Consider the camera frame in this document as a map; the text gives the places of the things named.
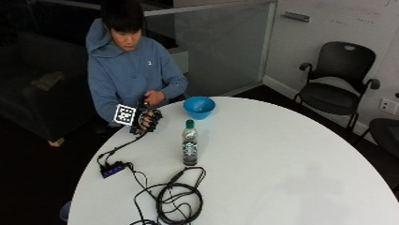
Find white marker cube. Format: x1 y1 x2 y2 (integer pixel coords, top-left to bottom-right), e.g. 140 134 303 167
112 103 138 127

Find the person in blue hoodie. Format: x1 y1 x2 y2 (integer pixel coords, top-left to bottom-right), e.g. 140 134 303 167
85 0 190 128

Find clear bottle with green cap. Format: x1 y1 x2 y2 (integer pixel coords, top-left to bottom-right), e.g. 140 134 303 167
181 119 199 167

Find blue bowl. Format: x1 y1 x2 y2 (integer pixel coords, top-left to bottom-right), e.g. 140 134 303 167
182 96 217 121

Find black hub with blue lights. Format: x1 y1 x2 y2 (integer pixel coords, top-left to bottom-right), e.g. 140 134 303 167
98 160 128 179

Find frosted glass partition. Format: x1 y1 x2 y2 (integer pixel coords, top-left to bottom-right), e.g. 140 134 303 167
142 0 279 98

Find grey cushion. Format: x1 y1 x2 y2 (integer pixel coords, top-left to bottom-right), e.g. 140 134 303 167
29 70 66 92

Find dark sofa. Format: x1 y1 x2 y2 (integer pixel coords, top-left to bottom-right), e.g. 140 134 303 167
0 30 97 148

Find blue-grey stool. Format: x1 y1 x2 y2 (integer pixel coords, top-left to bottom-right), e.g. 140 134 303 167
58 200 73 223

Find black office chair with armrests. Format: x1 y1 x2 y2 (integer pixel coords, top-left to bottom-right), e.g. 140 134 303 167
293 41 382 131

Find thin black glove cable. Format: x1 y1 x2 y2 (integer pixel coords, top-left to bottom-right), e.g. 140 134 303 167
96 132 148 167

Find coiled black cable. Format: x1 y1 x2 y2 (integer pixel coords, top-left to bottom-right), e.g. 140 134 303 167
125 162 209 225

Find grey wall tray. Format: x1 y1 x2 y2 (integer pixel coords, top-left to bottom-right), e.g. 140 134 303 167
279 10 311 23

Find white wall outlet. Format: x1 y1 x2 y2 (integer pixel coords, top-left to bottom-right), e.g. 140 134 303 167
378 97 399 115

